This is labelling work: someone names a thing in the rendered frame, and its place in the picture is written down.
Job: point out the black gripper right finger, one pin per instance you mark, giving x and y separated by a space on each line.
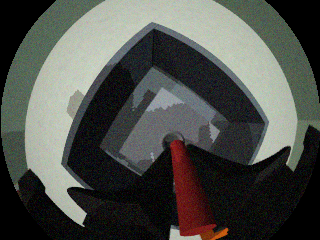
229 185

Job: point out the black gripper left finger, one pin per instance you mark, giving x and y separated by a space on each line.
146 202

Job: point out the red peg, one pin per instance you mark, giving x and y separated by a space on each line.
195 215

